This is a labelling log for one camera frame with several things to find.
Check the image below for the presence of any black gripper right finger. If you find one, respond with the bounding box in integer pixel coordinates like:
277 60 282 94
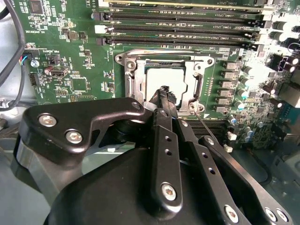
168 91 294 225

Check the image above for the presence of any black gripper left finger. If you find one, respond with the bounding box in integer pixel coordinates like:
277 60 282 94
10 85 185 221

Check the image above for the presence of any silver CPU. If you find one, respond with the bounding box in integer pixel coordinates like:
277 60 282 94
138 67 188 106

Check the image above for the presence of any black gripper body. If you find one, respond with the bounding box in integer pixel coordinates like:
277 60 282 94
45 147 225 225

